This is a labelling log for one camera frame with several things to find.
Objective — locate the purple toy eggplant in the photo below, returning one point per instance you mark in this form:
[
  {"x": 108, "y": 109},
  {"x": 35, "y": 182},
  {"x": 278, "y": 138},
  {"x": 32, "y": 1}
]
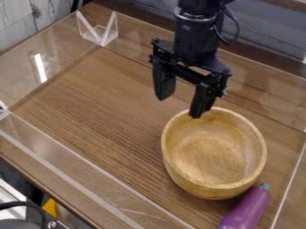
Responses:
[{"x": 251, "y": 207}]

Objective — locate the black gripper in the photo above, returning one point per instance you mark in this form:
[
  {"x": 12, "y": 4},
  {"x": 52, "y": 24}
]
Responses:
[{"x": 189, "y": 57}]

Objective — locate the yellow and black equipment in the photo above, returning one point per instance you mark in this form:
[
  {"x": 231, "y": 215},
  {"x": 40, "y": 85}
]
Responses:
[{"x": 58, "y": 212}]

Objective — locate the brown wooden bowl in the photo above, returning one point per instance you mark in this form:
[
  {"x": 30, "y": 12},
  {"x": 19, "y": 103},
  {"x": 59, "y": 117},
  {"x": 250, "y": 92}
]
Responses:
[{"x": 215, "y": 154}]

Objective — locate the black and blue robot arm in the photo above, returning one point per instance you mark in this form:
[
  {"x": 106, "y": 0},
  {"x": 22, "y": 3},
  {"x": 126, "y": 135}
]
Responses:
[{"x": 199, "y": 4}]

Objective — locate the clear acrylic front wall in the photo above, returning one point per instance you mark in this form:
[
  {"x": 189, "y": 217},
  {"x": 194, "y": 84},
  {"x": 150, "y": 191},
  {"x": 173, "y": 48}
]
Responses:
[{"x": 84, "y": 188}]

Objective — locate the clear acrylic corner bracket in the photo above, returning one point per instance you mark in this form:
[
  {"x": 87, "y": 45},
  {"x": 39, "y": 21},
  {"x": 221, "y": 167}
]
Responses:
[{"x": 98, "y": 34}]

